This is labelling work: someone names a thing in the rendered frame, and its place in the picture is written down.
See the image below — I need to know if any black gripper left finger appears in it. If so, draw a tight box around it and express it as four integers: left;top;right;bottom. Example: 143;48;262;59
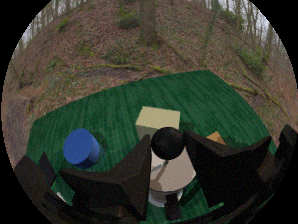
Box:
59;135;152;221

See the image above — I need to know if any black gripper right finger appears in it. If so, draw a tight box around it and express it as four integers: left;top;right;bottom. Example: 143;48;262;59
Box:
182;129;273;208

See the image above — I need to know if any blue short cylinder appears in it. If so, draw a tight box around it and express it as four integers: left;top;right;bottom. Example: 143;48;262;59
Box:
63;128;100;169

